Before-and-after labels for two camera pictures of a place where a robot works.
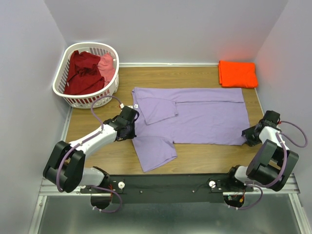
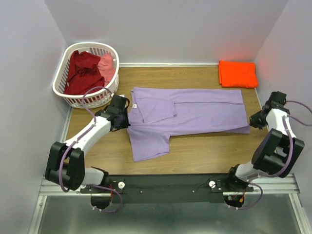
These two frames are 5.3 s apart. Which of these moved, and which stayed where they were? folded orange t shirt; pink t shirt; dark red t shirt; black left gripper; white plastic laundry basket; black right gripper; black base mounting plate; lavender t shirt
Moved: black right gripper; black left gripper; lavender t shirt
Stayed: black base mounting plate; folded orange t shirt; pink t shirt; white plastic laundry basket; dark red t shirt
